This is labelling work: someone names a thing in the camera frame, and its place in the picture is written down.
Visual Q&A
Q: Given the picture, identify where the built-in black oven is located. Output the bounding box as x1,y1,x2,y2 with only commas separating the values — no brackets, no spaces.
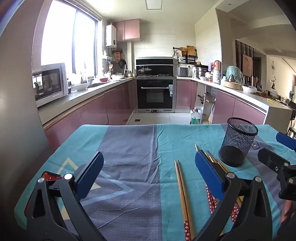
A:
136,77,176,113

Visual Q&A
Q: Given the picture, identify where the person's right hand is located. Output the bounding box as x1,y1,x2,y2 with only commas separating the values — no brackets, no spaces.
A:
280,200,296,226

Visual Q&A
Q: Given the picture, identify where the ceiling light panel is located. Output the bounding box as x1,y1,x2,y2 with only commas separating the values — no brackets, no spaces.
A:
145,0,163,10

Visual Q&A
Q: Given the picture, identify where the white microwave oven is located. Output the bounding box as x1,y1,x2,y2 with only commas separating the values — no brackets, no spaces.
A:
32,62,69,107

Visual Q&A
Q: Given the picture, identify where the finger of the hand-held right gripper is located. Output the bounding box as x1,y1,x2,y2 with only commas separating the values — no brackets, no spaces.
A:
276,132,296,151
257,148,291,173

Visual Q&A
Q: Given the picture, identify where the pink wall cabinet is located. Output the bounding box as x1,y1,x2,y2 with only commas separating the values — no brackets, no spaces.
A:
112,19,141,42

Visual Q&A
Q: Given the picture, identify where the stainless steel pot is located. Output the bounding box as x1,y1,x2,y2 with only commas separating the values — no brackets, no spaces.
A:
193,66,208,78

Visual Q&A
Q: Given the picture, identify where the pot with glass lid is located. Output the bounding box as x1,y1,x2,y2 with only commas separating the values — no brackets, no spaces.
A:
138,66,153,76

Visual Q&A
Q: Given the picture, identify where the bamboo chopstick red floral end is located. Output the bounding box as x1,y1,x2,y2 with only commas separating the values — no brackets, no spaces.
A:
177,160,196,241
174,160,191,241

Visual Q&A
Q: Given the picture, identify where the pink base cabinet run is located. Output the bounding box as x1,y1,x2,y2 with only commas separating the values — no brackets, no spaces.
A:
43,79,137,145
176,79,266,126

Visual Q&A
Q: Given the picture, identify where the dark dining chair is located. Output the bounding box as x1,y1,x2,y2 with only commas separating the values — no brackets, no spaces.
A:
285,101,296,139

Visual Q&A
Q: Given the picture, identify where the black wall rack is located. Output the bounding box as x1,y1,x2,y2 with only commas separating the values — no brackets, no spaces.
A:
172,46,200,65

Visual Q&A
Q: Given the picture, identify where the white water heater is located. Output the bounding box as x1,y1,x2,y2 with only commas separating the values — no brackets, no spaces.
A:
106,24,117,48

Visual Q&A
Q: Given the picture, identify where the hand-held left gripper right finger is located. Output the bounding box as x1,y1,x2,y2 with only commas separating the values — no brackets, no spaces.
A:
195,150,281,241

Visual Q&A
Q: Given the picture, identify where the black range hood panel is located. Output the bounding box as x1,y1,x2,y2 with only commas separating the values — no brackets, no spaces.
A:
136,57,177,77

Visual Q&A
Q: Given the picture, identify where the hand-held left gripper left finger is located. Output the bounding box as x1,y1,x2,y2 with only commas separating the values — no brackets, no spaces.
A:
24,152,107,241

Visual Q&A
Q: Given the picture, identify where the round wooden tray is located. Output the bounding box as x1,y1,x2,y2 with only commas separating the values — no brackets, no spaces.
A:
223,80,243,91

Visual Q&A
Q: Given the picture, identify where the black mesh utensil holder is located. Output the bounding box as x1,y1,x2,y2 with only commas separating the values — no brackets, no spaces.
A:
218,117,259,167

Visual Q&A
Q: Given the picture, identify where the kitchen window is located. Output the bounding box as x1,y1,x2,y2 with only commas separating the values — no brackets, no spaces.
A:
41,0,102,77

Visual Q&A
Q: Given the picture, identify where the cooking oil bottle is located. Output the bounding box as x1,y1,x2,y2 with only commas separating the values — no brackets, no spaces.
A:
190,108,203,125

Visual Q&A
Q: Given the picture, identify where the bunch of bamboo chopsticks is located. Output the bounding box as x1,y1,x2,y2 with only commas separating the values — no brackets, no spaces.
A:
194,144,244,232

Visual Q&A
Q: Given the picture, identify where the teal food cover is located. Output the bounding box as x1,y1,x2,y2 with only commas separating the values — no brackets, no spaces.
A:
225,65,244,84

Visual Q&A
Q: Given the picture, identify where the framed wall picture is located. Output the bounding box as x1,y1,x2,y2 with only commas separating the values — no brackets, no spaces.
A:
242,53,253,76

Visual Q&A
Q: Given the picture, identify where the teal and grey tablecloth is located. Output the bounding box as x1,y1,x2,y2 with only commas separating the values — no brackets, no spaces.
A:
14,123,296,241

